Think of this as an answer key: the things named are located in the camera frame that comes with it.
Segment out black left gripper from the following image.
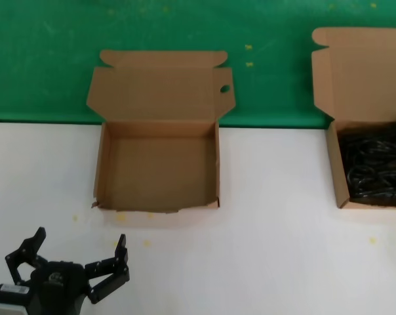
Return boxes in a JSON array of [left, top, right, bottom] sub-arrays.
[[4, 226, 131, 315]]

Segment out cardboard box with torn edge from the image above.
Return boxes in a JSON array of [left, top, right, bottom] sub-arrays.
[[85, 49, 235, 214]]

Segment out open brown cardboard box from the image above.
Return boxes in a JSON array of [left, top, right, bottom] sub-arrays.
[[311, 27, 396, 210]]

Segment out green table mat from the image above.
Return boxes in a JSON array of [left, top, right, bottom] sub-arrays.
[[0, 0, 396, 131]]

